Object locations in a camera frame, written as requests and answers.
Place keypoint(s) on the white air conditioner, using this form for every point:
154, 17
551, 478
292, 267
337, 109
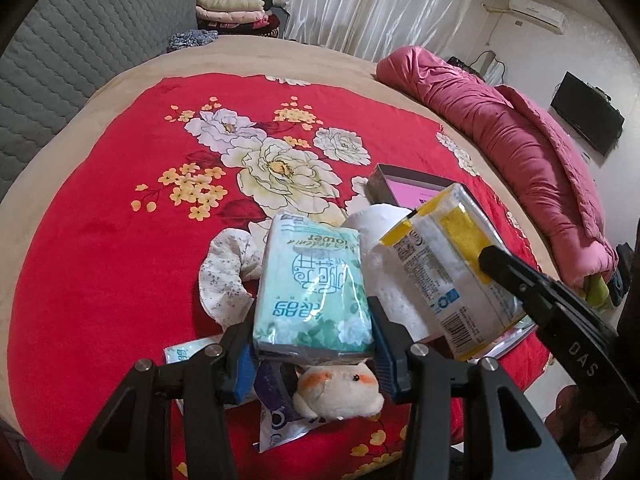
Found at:
537, 12

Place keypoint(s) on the green tissue pack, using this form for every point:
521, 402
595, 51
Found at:
187, 352
310, 280

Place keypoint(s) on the green cloth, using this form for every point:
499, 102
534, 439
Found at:
596, 290

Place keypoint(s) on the beige bed sheet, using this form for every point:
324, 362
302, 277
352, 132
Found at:
75, 110

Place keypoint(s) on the grey quilted headboard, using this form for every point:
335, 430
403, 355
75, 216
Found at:
75, 35

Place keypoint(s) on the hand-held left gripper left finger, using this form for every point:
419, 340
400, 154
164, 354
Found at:
245, 375

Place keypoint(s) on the red floral blanket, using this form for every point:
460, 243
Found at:
100, 235

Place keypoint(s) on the white floral cloth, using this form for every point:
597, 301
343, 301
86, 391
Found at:
225, 280

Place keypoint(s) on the blue knitted cloth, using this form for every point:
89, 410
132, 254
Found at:
192, 40

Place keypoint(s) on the white toilet paper roll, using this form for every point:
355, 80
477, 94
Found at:
395, 285

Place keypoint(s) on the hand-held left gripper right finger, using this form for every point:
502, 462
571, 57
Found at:
387, 375

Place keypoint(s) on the stack of folded clothes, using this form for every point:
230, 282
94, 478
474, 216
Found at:
235, 12

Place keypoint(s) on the pink quilt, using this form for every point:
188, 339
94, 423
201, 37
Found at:
525, 160

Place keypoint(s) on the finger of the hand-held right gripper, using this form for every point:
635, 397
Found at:
510, 272

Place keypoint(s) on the yellow white wipes pack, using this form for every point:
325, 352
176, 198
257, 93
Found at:
450, 260

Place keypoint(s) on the cream orange plush toy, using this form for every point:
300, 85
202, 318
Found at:
340, 390

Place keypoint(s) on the white curtain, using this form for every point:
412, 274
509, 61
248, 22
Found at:
380, 5

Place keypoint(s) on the black television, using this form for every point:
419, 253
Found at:
587, 112

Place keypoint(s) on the blue frog wipes pack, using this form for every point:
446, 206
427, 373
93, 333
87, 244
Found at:
275, 425

